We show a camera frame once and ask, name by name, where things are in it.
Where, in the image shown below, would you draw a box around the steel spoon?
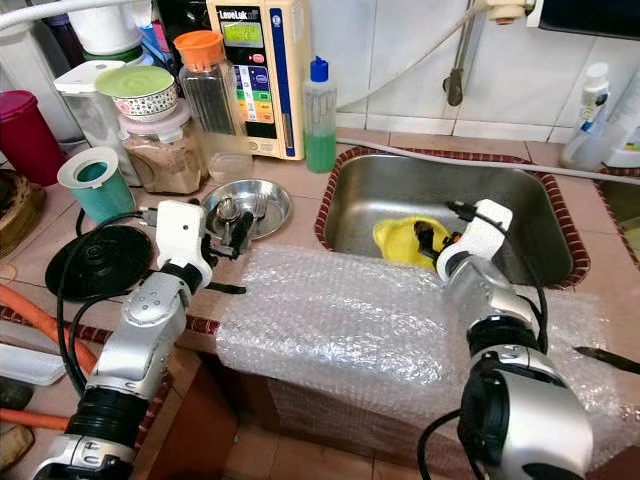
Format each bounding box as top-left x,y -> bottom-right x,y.
215,196 -> 241,229

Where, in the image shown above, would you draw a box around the yellow plastic cup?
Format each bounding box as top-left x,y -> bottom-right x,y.
372,215 -> 453,271

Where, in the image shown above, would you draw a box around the steel fork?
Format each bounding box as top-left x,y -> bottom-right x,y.
244,194 -> 271,226

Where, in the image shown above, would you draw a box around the steel bowl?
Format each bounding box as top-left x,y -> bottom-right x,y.
200,178 -> 293,241

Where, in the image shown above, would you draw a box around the steel sink basin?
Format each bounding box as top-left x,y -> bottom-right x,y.
322,155 -> 576,286

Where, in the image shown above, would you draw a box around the red mosaic sink trim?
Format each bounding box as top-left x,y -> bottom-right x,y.
313,146 -> 591,291

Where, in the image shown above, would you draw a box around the glass jar pink lid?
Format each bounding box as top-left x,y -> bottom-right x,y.
117,100 -> 201,196

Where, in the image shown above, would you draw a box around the clear bubble wrap sheet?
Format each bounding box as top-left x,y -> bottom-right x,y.
215,243 -> 640,466

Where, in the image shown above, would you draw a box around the clear jar orange lid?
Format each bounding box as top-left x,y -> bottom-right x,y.
175,30 -> 253,183

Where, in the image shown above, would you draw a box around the teal cup white rim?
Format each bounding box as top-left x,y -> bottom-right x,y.
57,147 -> 137,224

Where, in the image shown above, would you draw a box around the black round kettle base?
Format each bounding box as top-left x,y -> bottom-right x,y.
46,225 -> 153,301

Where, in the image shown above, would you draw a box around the green detergent bottle blue cap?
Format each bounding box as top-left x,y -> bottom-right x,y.
302,57 -> 339,174

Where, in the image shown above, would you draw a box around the cream water ionizer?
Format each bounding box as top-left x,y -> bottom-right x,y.
208,0 -> 311,161

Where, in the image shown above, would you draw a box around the grey metal spout pipe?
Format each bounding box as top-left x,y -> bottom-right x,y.
443,0 -> 486,107

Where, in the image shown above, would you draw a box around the brown cabinet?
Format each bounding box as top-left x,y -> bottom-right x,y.
160,345 -> 271,480

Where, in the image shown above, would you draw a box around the patterned bowl green lid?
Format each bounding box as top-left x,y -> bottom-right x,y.
95,63 -> 179,121

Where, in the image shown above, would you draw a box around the wooden trivet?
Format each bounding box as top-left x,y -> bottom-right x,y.
0,170 -> 46,256

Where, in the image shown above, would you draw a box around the clear container white lid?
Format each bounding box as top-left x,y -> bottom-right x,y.
55,60 -> 131,186

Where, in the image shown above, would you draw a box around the small steel side sink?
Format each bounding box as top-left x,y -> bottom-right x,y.
598,175 -> 640,256

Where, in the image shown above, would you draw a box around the black knife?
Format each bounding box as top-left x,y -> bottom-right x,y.
573,345 -> 640,376

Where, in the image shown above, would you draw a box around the maroon plastic cup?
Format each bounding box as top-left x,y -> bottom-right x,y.
0,90 -> 66,187

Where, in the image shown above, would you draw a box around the small white tube bottle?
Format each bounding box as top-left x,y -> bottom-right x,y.
575,62 -> 611,136

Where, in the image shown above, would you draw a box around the white cleaner bottle yellow cap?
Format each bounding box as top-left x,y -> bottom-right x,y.
605,65 -> 640,169

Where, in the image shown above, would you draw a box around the white plastic tray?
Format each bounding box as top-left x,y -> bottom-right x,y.
0,343 -> 66,386

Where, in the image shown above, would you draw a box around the dark grey stone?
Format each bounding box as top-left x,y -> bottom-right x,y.
0,378 -> 36,411

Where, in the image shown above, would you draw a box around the white canister green band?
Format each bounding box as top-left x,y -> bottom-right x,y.
65,0 -> 146,63

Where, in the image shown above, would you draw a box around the beige faucet connector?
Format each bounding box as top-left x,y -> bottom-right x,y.
485,0 -> 536,26

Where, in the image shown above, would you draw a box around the brown stone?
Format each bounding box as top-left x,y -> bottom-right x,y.
0,425 -> 36,471

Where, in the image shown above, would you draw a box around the dark blue tray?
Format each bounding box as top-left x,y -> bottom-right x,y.
530,0 -> 640,41

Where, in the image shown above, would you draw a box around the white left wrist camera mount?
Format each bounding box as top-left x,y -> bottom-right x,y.
155,200 -> 211,273

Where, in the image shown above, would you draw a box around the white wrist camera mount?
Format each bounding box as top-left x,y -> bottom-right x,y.
155,200 -> 211,273
437,200 -> 513,283

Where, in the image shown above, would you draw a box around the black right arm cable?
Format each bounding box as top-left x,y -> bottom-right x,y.
417,200 -> 551,480

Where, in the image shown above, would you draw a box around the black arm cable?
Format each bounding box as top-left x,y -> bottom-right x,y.
60,210 -> 161,396
417,200 -> 551,480

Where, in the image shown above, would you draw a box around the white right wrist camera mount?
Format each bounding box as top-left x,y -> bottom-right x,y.
437,200 -> 513,283

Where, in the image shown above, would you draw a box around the grey hose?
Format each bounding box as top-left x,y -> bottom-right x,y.
335,135 -> 640,173

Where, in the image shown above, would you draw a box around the beige hose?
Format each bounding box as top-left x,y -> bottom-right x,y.
338,0 -> 506,111

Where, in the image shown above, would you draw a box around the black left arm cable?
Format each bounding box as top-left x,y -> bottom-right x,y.
60,210 -> 161,396

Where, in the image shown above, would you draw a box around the orange hose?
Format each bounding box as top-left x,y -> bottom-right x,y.
0,285 -> 101,431

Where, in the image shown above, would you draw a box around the white flexible hose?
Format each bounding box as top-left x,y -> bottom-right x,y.
0,0 -> 151,31

